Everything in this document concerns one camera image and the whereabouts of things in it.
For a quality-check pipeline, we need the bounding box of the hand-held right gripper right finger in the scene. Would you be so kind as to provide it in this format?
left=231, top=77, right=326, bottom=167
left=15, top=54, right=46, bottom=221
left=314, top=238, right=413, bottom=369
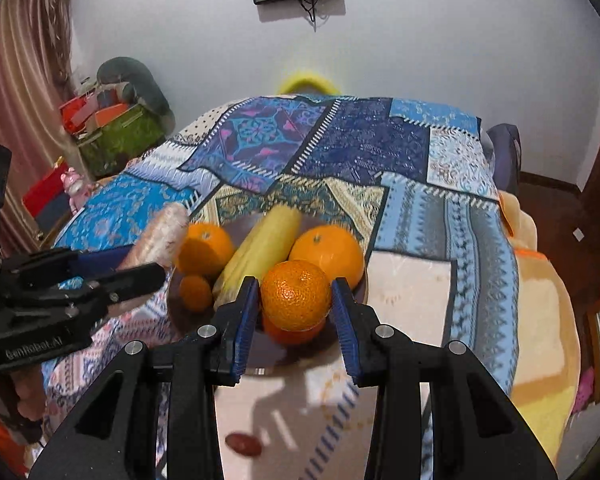
left=330, top=277, right=561, bottom=480

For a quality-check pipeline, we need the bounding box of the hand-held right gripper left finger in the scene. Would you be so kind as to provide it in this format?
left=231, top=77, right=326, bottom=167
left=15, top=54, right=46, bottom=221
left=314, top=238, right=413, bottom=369
left=27, top=276, right=261, bottom=480

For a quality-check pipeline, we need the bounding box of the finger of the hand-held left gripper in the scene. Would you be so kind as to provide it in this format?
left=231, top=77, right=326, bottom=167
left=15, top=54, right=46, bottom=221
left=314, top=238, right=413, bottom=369
left=10, top=262, right=167, bottom=322
left=10, top=246, right=137, bottom=283

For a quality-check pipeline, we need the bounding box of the dark purple plate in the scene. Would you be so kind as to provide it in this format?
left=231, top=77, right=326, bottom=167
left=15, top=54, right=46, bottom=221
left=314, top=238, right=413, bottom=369
left=167, top=210, right=370, bottom=377

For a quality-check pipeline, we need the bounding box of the peeled citrus segment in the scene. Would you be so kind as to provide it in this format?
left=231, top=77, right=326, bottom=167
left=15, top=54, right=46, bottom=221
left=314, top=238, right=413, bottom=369
left=117, top=203, right=191, bottom=281

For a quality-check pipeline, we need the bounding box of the small orange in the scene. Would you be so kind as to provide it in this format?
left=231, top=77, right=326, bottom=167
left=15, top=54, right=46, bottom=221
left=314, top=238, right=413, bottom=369
left=260, top=259, right=332, bottom=332
left=179, top=275, right=215, bottom=311

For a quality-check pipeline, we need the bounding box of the large orange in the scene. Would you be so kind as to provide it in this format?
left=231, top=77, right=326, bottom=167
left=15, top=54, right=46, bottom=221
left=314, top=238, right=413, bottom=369
left=288, top=226, right=365, bottom=291
left=177, top=222, right=235, bottom=277

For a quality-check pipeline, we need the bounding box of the yellow corn cob piece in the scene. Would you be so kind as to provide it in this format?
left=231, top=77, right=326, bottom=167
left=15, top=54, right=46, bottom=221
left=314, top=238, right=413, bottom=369
left=211, top=205, right=305, bottom=311

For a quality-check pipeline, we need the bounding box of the person's left hand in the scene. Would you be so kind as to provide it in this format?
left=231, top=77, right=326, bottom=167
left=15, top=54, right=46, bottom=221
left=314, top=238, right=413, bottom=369
left=12, top=366, right=49, bottom=423

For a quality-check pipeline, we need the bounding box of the pink plush toy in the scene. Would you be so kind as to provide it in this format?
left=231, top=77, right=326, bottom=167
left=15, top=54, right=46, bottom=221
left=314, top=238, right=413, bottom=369
left=60, top=170, right=94, bottom=208

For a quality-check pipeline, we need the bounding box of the red box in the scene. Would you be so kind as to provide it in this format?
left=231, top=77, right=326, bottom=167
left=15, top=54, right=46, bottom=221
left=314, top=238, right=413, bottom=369
left=22, top=170, right=78, bottom=231

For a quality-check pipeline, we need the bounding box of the red date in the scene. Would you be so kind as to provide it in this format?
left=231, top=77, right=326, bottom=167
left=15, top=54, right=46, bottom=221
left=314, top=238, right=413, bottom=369
left=225, top=432, right=260, bottom=458

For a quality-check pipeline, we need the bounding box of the green cardboard box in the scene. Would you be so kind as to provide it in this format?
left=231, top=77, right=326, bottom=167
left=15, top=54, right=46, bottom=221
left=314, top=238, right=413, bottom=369
left=77, top=105, right=168, bottom=178

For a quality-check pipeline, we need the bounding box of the blue patchwork blanket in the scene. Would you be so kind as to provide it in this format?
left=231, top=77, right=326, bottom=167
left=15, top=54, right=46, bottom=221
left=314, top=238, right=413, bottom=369
left=42, top=95, right=521, bottom=480

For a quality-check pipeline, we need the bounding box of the striped brown curtain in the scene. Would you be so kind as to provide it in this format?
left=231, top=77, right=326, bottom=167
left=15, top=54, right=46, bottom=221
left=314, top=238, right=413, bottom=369
left=0, top=0, right=76, bottom=241

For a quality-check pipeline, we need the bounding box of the peach yellow blanket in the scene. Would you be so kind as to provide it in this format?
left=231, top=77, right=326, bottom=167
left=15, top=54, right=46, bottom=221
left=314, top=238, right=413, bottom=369
left=497, top=190, right=582, bottom=480

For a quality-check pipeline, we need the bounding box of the dark blue cushion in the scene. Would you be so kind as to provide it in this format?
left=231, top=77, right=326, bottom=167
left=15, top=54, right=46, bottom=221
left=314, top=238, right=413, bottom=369
left=486, top=123, right=522, bottom=196

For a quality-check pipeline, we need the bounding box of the yellow curved chair back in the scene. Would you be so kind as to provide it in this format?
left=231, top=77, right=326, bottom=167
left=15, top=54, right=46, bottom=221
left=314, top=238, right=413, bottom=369
left=277, top=71, right=341, bottom=96

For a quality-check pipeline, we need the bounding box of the black monitor cable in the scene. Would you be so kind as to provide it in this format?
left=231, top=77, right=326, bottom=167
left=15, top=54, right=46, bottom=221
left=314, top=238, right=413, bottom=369
left=300, top=0, right=332, bottom=32

